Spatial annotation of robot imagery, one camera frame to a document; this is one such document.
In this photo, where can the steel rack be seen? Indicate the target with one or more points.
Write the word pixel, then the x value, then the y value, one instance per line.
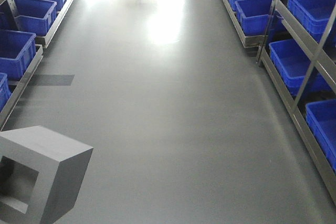
pixel 42 42
pixel 296 45

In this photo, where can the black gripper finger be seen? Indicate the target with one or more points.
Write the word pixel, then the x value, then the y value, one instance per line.
pixel 6 170

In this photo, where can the right steel rack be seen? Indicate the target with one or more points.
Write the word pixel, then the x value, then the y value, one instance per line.
pixel 296 45

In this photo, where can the gray hollow cube base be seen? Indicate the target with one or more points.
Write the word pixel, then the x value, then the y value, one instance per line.
pixel 48 170

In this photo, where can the left steel rack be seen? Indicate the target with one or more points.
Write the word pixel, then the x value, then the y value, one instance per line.
pixel 42 42

